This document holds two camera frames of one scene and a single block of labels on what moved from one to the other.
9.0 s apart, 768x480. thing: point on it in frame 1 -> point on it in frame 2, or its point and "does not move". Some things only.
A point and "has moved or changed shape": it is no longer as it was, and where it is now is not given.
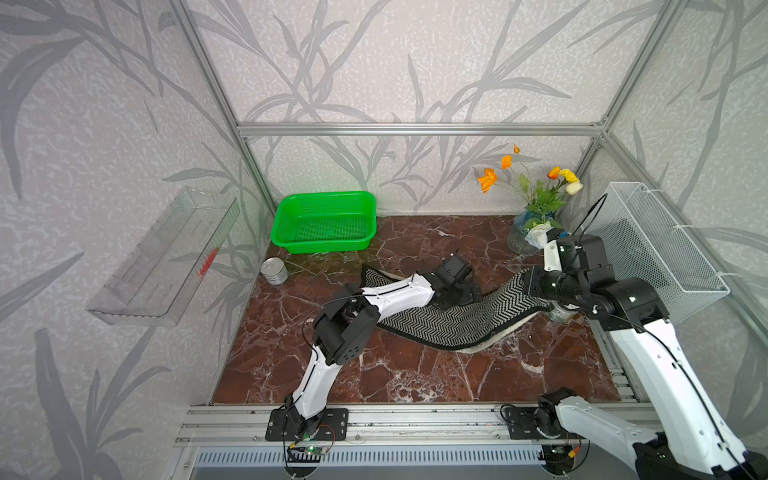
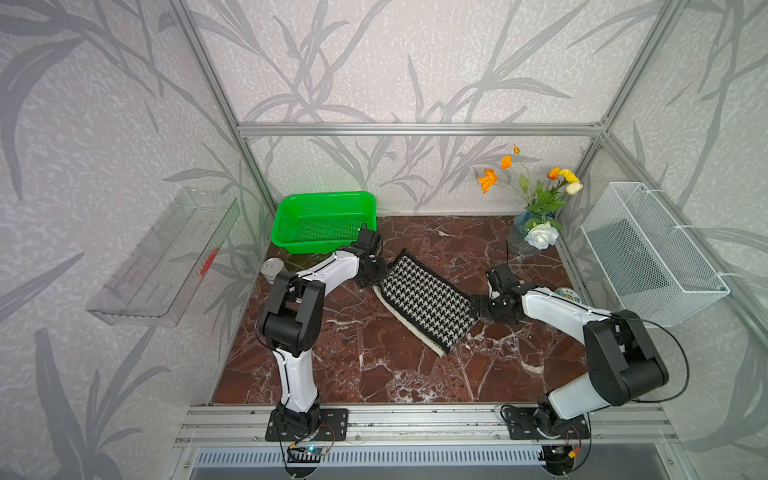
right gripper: x=534 y=279 -> x=482 y=310
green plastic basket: x=323 y=222 does not move
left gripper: x=470 y=297 -> x=383 y=272
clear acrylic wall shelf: x=154 y=283 does not move
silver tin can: x=274 y=270 does not move
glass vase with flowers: x=532 y=225 does not move
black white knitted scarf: x=489 y=322 has moved or changed shape
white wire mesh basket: x=639 y=241 does not move
